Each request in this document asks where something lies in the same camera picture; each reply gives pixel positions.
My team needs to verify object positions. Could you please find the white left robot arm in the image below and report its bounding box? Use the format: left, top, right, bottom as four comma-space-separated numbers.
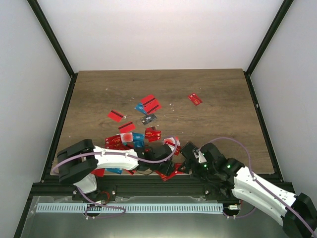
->
52, 139, 177, 200

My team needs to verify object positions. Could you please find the black card holder wallet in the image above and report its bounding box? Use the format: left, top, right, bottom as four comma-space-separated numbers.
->
178, 142, 200, 174

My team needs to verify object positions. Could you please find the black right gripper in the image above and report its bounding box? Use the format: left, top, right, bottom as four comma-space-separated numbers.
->
178, 158, 217, 183

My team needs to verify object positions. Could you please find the red VIP card centre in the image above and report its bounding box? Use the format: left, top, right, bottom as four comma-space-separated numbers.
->
145, 126, 161, 142

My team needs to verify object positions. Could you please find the red card front left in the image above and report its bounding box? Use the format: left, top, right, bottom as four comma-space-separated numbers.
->
91, 169, 105, 177

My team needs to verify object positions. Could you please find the light blue slotted cable duct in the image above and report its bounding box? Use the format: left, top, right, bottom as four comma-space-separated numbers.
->
36, 203, 223, 214

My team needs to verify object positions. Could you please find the blue card under red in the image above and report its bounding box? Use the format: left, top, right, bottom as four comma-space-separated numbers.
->
134, 103, 147, 115

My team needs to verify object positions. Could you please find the red VIP card left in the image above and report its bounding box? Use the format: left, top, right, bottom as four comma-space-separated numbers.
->
105, 134, 122, 146

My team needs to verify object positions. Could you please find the black frame post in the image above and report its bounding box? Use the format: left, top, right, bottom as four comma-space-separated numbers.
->
244, 0, 295, 75
26, 0, 76, 77

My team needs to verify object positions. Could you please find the lone red VIP card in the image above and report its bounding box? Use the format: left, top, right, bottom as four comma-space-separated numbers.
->
188, 93, 203, 106

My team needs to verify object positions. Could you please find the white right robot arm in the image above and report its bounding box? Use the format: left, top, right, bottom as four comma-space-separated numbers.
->
189, 143, 317, 238

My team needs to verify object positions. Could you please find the black front frame rail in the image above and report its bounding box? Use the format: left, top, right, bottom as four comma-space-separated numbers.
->
29, 174, 236, 202

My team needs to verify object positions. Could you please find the black frame post right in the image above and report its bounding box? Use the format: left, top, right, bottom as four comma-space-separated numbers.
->
244, 0, 295, 75

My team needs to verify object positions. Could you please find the blue card front left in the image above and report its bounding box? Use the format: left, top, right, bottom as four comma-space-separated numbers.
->
105, 168, 122, 175

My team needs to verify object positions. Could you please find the red striped card top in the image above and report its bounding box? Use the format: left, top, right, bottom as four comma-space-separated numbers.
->
140, 95, 156, 106

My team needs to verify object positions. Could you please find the red VIP card front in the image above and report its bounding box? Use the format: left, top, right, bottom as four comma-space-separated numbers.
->
155, 170, 184, 182

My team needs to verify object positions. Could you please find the black VIP card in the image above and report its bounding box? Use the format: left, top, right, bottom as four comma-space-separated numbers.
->
140, 114, 157, 125

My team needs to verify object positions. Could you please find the red striped card middle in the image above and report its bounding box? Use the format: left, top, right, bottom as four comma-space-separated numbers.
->
118, 121, 136, 133

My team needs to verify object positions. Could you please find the red striped card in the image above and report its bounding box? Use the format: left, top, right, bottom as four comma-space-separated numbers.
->
140, 95, 156, 106
118, 121, 136, 133
143, 100, 161, 114
107, 110, 124, 122

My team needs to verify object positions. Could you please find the blue VIP card centre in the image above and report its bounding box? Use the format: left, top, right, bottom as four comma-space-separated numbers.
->
132, 132, 145, 147

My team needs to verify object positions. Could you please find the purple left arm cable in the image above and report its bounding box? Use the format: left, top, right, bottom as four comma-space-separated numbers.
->
51, 135, 181, 177

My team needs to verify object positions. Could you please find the red striped card left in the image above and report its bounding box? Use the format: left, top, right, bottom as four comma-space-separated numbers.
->
107, 110, 124, 122

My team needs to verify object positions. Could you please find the white red circle card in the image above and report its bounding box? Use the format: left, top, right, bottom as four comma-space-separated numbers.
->
117, 132, 133, 143

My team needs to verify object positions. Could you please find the black frame post left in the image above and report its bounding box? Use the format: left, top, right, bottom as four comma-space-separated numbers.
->
26, 0, 76, 77

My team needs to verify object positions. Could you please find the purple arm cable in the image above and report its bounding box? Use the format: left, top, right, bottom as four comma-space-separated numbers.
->
51, 135, 181, 177
198, 137, 317, 234

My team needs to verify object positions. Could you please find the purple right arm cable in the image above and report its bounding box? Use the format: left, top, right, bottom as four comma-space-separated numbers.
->
198, 137, 317, 234

